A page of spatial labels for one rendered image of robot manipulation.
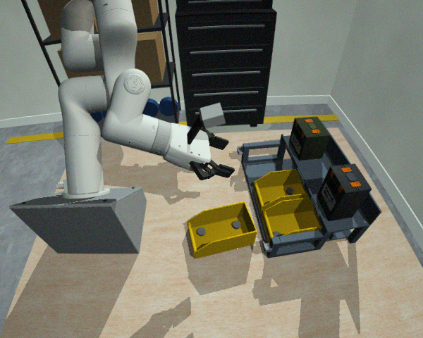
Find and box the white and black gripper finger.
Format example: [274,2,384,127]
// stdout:
[189,159,235,180]
[200,127,229,150]

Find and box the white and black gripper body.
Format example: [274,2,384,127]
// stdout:
[161,123,211,172]

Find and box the dark grey bin shelf rack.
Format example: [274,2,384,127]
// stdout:
[237,130,382,258]

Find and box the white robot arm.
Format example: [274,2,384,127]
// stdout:
[56,0,226,199]

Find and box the yellow bin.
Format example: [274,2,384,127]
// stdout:
[254,169,308,214]
[262,197,322,243]
[188,201,257,258]

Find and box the black case with orange latches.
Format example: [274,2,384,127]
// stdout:
[317,163,372,221]

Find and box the dark green case with orange latches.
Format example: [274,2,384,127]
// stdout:
[290,117,331,161]

